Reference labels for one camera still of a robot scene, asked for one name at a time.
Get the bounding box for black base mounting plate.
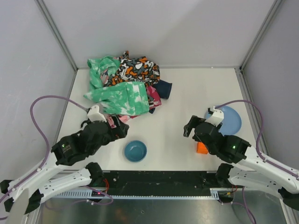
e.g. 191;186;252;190
90;170;233;197

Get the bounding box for green white tie-dye cloth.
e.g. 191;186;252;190
84;56;150;116

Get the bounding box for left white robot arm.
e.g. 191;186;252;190
0;117;129;214

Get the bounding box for orange black patterned cloth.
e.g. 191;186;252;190
100;51;160;87

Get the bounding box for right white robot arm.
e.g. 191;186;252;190
183;116;299;210

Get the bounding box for teal ceramic bowl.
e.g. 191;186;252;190
124;140;147;162

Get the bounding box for orange plastic cube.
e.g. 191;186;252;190
196;142;208;154

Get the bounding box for light blue plate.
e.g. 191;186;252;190
205;106;242;135

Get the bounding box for navy blue denim jeans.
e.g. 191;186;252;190
147;79;173;114

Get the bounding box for pink patterned cloth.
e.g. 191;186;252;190
106;87;162;128

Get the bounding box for grey slotted cable duct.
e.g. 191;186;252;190
56;188;221;200

